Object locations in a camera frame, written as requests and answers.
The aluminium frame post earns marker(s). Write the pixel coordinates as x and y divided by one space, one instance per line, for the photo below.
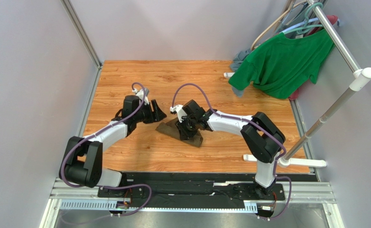
69 8

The grey blue cloth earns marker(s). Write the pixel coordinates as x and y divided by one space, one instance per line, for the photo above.
237 61

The beige clothes hanger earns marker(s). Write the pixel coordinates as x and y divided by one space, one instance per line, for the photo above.
288 7

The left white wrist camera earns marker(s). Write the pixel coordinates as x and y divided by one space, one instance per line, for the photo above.
142 94

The light blue clothes hanger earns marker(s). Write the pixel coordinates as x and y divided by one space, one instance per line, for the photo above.
301 24

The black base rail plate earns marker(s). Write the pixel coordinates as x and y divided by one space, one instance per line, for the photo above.
181 190

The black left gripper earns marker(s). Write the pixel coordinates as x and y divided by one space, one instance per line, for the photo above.
157 115

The brown cloth napkin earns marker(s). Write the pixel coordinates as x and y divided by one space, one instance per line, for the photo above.
169 128

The teal clothes hanger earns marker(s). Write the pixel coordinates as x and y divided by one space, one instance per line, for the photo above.
304 27

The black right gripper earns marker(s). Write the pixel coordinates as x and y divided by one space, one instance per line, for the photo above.
187 125

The green t-shirt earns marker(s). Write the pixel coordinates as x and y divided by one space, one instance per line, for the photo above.
281 65

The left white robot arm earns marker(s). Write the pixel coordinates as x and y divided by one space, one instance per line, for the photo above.
82 165

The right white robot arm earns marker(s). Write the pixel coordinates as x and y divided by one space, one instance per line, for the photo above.
260 134

